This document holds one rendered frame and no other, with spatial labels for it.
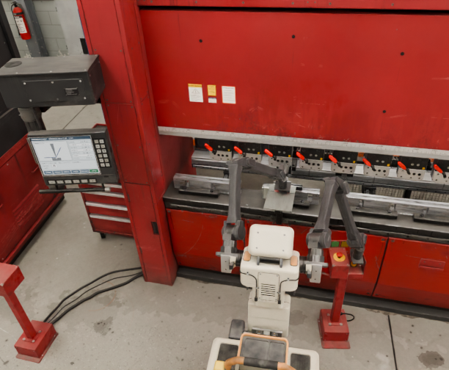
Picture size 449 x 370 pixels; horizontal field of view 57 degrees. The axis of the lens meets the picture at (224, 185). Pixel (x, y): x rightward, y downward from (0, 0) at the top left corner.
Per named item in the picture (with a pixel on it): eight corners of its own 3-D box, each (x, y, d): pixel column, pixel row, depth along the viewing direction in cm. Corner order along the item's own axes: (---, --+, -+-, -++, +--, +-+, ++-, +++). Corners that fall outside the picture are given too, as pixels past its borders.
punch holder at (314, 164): (298, 169, 269) (300, 147, 259) (299, 161, 276) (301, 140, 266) (322, 171, 266) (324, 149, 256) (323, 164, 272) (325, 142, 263)
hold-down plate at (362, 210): (348, 213, 276) (349, 210, 274) (348, 208, 280) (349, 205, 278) (396, 219, 269) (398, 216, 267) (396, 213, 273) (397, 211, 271)
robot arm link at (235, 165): (223, 154, 220) (238, 153, 214) (237, 159, 231) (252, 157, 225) (221, 239, 214) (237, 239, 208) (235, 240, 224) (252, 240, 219)
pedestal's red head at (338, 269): (330, 278, 260) (333, 258, 249) (326, 259, 273) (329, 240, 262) (362, 278, 259) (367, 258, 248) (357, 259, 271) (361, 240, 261)
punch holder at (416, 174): (396, 178, 256) (402, 156, 246) (395, 170, 262) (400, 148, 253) (422, 181, 253) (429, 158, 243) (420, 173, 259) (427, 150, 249)
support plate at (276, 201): (263, 208, 266) (263, 208, 265) (269, 185, 286) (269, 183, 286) (291, 212, 262) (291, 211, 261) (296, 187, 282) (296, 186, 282)
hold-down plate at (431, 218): (413, 221, 267) (414, 218, 265) (412, 216, 271) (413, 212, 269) (464, 227, 260) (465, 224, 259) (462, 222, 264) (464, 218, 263)
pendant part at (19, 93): (41, 202, 265) (-10, 74, 214) (53, 179, 284) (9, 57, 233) (119, 199, 263) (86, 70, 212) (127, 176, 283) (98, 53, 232)
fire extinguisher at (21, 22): (17, 40, 661) (5, 3, 628) (23, 36, 675) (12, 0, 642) (28, 40, 658) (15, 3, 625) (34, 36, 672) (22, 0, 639)
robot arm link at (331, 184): (322, 171, 228) (339, 169, 221) (331, 185, 236) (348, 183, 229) (304, 243, 206) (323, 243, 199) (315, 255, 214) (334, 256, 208)
